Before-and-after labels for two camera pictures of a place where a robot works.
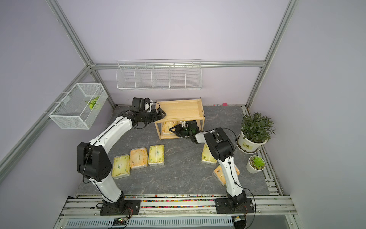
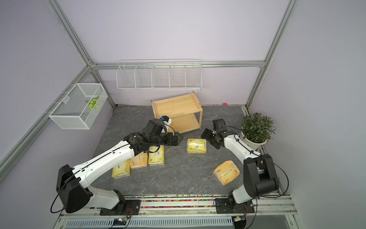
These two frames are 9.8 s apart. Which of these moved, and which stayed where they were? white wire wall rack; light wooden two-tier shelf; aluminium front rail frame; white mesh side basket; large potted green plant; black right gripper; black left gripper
Moved: light wooden two-tier shelf; black left gripper; black right gripper
Stayed: white wire wall rack; white mesh side basket; large potted green plant; aluminium front rail frame
